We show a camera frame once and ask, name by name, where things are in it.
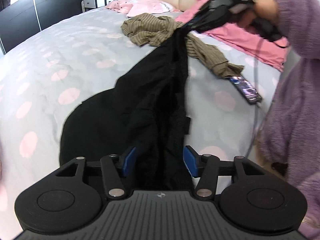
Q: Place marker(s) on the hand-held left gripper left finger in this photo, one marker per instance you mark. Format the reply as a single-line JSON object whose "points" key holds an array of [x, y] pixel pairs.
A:
{"points": [[130, 160]]}

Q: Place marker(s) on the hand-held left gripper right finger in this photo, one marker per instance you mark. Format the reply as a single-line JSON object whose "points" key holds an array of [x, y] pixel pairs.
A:
{"points": [[189, 160]]}

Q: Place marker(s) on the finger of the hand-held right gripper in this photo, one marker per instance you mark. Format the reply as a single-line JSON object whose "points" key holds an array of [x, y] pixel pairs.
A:
{"points": [[197, 21]]}

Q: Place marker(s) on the black garment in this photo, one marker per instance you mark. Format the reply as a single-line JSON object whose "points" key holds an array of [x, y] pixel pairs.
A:
{"points": [[140, 115]]}

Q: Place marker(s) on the person's right forearm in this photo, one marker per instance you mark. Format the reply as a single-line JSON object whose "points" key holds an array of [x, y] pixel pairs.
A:
{"points": [[297, 17]]}

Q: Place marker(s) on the person's right hand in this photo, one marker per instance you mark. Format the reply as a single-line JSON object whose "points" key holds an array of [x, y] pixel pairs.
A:
{"points": [[262, 8]]}

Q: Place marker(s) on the olive striped garment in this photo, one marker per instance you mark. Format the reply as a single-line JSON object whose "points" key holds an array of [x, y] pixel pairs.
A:
{"points": [[160, 33]]}

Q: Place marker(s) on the pink cloth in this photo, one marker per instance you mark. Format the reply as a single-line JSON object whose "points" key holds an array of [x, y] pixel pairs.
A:
{"points": [[245, 42]]}

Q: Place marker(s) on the pink pillow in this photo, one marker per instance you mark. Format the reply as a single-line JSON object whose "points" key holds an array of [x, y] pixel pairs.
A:
{"points": [[140, 5]]}

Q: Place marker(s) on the black smartphone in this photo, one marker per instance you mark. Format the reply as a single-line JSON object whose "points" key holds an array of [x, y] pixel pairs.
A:
{"points": [[246, 90]]}

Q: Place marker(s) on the white nightstand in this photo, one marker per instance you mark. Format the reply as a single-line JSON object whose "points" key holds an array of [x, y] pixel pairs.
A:
{"points": [[100, 1]]}

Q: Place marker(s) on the purple fleece robe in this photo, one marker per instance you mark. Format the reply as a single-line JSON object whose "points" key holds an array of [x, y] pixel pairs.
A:
{"points": [[295, 130]]}

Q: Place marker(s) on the grey pink-dotted blanket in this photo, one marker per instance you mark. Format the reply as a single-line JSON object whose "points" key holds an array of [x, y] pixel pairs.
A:
{"points": [[62, 62]]}

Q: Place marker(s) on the black sliding wardrobe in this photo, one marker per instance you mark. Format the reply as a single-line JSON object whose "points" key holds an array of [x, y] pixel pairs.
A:
{"points": [[32, 12]]}

